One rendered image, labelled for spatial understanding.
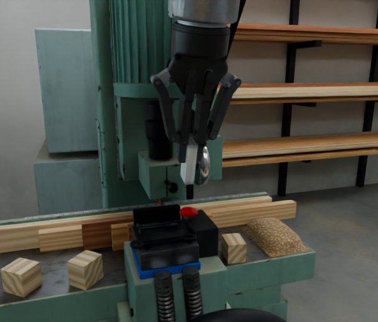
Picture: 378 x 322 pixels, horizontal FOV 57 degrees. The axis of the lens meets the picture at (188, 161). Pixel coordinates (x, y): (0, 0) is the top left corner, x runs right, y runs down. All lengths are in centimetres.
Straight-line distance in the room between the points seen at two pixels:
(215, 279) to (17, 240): 41
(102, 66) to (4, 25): 221
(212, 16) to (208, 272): 35
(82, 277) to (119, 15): 44
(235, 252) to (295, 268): 14
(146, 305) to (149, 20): 44
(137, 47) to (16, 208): 271
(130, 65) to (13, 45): 242
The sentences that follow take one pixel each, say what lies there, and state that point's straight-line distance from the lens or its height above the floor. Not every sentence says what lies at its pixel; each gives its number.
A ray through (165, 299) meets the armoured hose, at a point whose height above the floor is 94.
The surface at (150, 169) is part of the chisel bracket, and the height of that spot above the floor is 106.
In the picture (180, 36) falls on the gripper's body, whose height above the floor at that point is 129.
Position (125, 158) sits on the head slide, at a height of 106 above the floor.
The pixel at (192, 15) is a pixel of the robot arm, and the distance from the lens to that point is 43.
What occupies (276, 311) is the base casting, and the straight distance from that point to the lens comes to 77.
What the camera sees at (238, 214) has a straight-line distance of 81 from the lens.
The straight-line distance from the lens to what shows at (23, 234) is 77.
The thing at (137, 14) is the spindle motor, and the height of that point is 134.
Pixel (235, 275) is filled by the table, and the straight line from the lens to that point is 68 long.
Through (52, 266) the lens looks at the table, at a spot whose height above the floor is 90.
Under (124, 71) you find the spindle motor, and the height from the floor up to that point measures 124.
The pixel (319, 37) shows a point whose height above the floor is 152.
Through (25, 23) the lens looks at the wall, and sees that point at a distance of 301.
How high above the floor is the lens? 124
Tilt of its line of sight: 14 degrees down
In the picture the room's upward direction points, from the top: straight up
